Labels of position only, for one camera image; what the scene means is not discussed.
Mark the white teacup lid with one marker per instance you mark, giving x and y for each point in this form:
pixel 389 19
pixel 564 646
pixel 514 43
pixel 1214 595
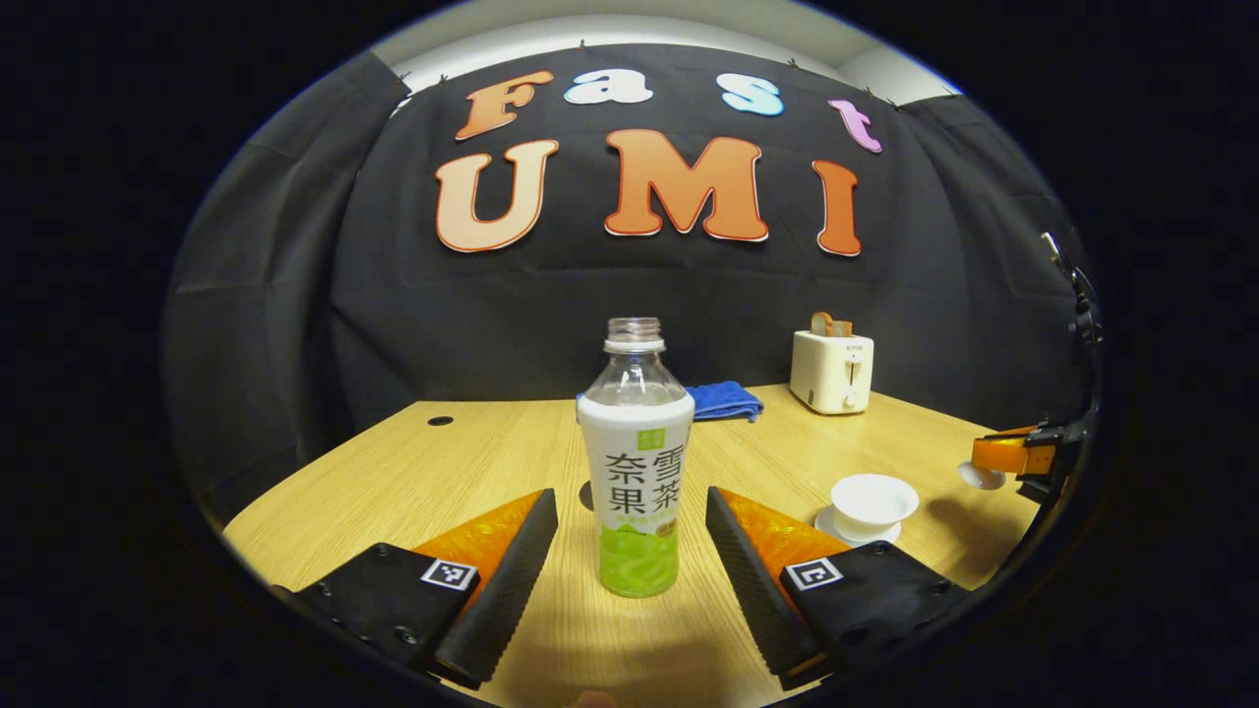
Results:
pixel 981 477

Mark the white teacup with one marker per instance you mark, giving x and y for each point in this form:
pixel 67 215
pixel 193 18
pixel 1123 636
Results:
pixel 873 497

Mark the blue folded towel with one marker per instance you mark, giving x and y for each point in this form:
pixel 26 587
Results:
pixel 723 401

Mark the white toaster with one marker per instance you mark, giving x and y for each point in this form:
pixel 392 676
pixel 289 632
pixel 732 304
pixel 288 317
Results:
pixel 831 374

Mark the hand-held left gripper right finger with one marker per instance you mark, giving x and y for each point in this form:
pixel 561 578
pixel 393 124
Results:
pixel 752 590

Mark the black backdrop cloth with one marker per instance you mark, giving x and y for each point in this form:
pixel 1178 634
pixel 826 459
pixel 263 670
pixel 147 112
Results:
pixel 443 315

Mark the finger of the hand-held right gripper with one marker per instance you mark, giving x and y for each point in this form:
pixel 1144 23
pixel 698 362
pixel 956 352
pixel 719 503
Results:
pixel 1003 454

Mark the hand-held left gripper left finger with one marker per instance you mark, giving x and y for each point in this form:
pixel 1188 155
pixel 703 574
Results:
pixel 507 600

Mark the white saucer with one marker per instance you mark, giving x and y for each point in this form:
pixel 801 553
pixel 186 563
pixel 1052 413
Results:
pixel 831 526

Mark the dark round coaster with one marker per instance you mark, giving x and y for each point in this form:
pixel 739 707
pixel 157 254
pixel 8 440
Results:
pixel 586 497

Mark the clear water bottle green label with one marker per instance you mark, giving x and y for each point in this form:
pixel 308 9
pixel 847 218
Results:
pixel 634 472

